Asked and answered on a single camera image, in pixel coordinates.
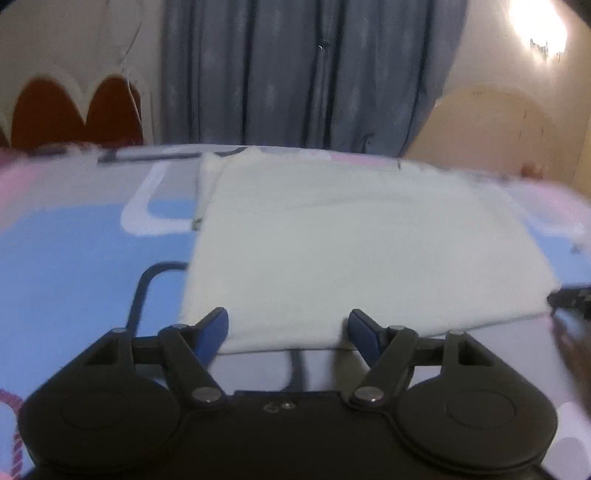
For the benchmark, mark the cream white garment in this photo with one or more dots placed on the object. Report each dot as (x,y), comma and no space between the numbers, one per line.
(290,243)

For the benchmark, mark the blue grey curtain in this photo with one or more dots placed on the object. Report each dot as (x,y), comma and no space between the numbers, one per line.
(350,76)

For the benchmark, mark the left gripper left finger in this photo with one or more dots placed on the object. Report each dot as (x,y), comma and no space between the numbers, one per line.
(187,351)

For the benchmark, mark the cream arched headboard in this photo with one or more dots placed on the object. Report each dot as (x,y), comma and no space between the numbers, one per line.
(505,132)

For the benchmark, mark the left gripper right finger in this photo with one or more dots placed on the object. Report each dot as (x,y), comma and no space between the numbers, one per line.
(388,352)

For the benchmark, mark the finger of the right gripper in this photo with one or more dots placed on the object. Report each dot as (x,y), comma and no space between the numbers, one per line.
(574,298)

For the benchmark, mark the red white scalloped headboard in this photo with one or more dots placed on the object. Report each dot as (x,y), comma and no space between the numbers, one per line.
(49,108)

